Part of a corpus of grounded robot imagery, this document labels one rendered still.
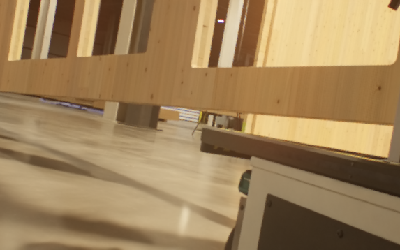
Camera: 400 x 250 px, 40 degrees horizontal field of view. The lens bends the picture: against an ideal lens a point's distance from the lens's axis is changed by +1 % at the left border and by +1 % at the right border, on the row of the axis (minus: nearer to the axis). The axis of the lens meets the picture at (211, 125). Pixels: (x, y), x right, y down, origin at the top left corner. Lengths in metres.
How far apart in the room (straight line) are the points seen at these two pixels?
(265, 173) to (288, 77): 1.11
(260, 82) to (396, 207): 1.43
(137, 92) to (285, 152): 1.94
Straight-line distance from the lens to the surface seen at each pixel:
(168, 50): 2.48
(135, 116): 9.35
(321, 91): 1.76
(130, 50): 10.08
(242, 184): 0.97
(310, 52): 6.21
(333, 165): 0.65
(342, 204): 0.64
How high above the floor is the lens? 0.33
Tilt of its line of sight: 1 degrees down
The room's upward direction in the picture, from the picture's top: 10 degrees clockwise
